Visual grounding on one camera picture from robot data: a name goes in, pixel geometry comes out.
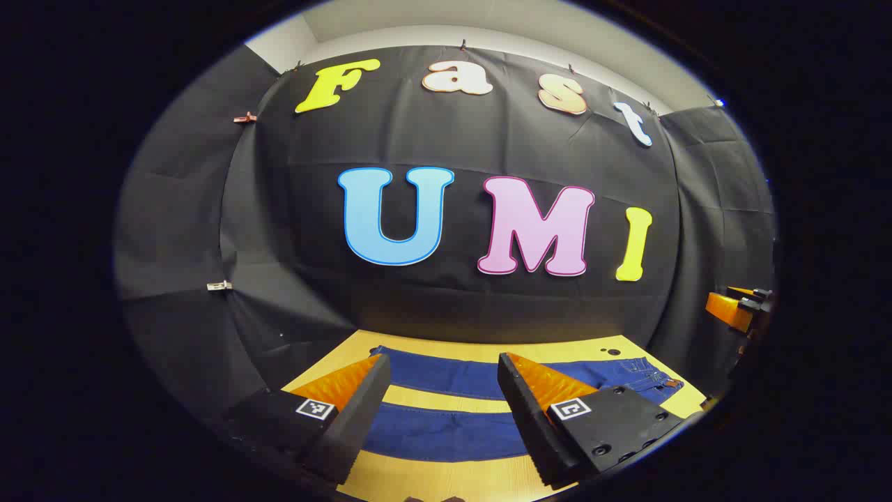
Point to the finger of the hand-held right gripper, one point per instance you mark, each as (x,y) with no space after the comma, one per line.
(728,310)
(756,298)

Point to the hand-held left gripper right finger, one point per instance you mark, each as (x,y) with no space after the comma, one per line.
(529,425)

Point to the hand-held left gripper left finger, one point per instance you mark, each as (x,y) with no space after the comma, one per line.
(355,425)

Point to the blue jeans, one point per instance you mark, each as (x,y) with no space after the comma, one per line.
(446,432)

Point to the white clip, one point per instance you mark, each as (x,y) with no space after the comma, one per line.
(219,285)

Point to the black backdrop cloth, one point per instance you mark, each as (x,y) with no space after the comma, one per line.
(390,125)

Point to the red clip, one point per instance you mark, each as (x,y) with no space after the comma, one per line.
(244,118)

